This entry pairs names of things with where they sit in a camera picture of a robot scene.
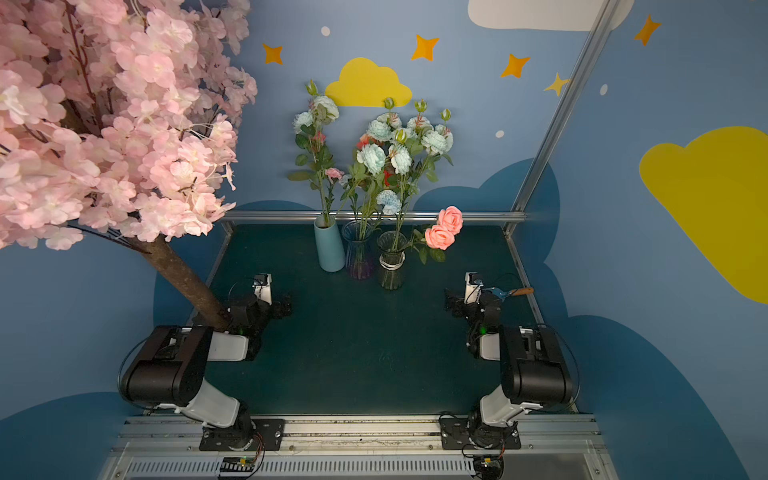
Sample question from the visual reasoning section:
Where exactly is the clear ribbed glass vase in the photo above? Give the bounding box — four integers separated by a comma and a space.
377, 231, 408, 291

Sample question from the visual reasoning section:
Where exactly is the blue rose stem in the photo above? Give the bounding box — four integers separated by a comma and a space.
390, 99, 453, 233

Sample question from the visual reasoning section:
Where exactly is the blue carnation stem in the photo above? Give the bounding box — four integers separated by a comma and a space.
376, 188, 405, 253

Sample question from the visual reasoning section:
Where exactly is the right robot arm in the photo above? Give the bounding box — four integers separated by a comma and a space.
444, 286, 574, 449

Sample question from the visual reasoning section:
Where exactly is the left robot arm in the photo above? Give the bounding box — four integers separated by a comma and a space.
117, 292, 293, 452

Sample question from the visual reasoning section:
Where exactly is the light blue ceramic vase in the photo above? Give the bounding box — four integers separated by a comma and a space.
314, 215, 346, 273

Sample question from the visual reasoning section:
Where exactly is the purple ribbed glass vase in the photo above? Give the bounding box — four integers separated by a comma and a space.
341, 220, 374, 280

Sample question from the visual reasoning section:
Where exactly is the white flower stem blue vase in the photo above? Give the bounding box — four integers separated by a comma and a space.
287, 80, 344, 228

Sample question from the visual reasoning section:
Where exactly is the pink rose stem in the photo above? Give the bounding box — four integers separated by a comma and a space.
406, 206, 464, 264

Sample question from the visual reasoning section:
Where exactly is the pink cherry blossom tree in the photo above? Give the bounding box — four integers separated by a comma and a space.
1, 1, 258, 329

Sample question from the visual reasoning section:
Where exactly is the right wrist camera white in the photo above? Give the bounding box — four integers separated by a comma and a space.
464, 272, 483, 304

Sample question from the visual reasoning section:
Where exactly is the aluminium frame back bar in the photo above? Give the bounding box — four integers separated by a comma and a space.
220, 209, 528, 226

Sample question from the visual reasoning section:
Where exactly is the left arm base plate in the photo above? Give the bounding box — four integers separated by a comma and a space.
199, 418, 286, 452

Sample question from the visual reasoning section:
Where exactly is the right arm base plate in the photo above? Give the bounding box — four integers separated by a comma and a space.
438, 416, 521, 451

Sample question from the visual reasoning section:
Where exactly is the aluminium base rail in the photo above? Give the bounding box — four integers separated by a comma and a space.
99, 414, 618, 479

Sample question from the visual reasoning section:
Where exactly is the aluminium frame corner post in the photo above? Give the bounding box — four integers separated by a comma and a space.
511, 0, 622, 216

